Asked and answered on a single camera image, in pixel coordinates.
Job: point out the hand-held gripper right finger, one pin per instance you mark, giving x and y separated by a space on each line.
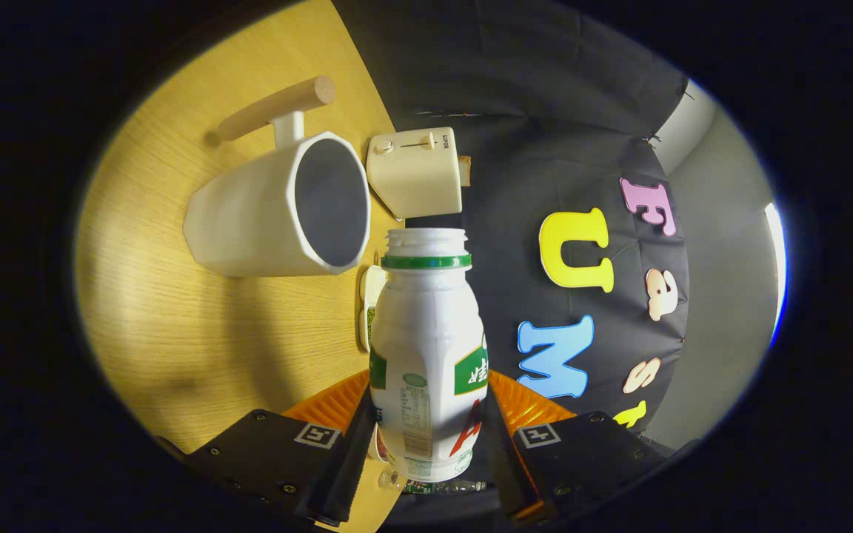
589 451

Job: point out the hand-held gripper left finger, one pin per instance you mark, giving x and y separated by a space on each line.
263 451

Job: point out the white juice bottle green label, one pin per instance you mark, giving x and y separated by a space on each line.
426 340

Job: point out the wooden table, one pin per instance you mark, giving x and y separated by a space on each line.
175 333

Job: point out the white divided bean tray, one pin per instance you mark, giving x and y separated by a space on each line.
368 296

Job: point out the bread slice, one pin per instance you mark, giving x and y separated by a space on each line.
465 170

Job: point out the cream toaster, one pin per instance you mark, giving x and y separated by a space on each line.
415 181

